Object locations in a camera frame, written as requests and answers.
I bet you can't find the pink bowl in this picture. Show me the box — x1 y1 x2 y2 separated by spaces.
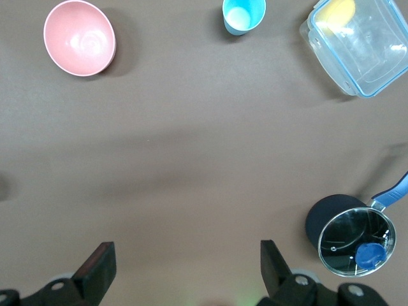
43 0 117 78

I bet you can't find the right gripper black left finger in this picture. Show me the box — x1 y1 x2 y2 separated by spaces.
0 241 117 306

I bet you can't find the yellow round food piece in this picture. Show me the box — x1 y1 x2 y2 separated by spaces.
318 0 356 30

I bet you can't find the blue plastic cup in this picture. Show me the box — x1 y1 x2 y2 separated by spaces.
222 0 267 36

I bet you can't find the clear lidded plastic container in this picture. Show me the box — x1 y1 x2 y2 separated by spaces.
298 0 408 99

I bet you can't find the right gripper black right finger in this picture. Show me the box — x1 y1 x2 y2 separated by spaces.
257 239 391 306

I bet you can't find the black saucepan blue handle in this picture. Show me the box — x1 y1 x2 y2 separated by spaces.
305 170 408 278

